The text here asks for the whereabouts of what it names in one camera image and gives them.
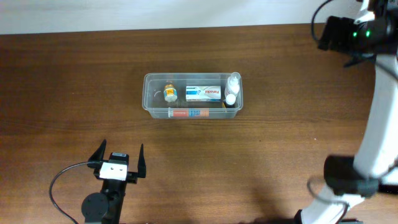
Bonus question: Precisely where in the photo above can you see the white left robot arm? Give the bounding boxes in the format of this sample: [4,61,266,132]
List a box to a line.
[81,140,146,224]

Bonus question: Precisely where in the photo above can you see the white spray bottle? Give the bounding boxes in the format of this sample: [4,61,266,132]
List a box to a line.
[224,72,240,97]

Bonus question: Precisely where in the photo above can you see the gold-lidded small jar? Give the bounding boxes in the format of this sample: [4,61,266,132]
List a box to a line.
[164,83,178,103]

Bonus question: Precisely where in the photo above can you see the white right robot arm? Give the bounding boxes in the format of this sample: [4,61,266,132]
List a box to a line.
[293,12,397,223]

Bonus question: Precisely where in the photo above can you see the dark bottle with white cap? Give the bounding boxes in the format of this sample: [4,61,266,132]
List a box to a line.
[223,94,236,108]

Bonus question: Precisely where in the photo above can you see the white Panadol medicine box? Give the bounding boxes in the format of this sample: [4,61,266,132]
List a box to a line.
[185,86,221,101]

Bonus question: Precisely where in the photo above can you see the orange effervescent tablet tube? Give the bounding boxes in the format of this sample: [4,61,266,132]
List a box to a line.
[168,108,210,118]

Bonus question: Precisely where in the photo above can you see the clear plastic container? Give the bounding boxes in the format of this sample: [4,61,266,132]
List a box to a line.
[142,72,243,119]

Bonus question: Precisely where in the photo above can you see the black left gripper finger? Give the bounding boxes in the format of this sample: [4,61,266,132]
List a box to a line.
[87,139,107,169]
[137,144,146,179]

